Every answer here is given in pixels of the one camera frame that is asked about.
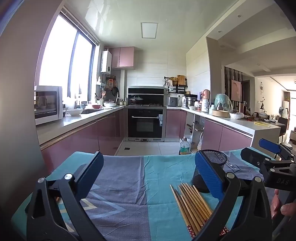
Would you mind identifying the pink thermos jug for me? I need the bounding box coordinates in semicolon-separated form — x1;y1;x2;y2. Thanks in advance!
202;89;210;101

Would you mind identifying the round bamboo steamer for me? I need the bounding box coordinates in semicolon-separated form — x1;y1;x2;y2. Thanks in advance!
212;110;230;118

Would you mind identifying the black wall shelf rack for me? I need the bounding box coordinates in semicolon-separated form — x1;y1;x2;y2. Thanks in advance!
163;75;188;94

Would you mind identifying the right hand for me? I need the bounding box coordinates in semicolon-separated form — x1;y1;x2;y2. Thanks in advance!
270;189;296;219

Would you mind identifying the oil bottle on floor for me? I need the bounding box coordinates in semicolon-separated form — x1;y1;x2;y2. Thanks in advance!
179;137;191;155

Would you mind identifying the white water heater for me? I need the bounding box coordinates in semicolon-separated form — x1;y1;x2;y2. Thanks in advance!
100;50;112;75

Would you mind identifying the ceiling light panel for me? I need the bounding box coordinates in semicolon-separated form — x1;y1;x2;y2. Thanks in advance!
140;23;158;39

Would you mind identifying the white microwave oven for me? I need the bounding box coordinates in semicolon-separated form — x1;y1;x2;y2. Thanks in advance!
34;85;63;126

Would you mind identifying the black mesh utensil holder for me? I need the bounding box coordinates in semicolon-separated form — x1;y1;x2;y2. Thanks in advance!
192;150;227;198

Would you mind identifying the teal covered appliance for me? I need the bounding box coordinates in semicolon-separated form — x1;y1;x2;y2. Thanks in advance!
214;93;233;113

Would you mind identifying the black built-in oven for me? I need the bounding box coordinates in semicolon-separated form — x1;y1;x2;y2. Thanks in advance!
125;86;167;142

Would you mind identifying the pink wall cabinet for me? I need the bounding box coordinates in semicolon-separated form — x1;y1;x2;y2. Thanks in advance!
109;47;135;69

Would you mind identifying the white bowl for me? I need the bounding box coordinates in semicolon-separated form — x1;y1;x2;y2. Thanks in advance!
66;108;83;116

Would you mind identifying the wooden chopstick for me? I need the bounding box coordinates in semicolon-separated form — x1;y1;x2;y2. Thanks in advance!
174;188;201;235
183;183;210;219
185;183;212;218
178;185;205;228
180;183;208;227
176;192;203;232
170;185;196;239
192;185;213;215

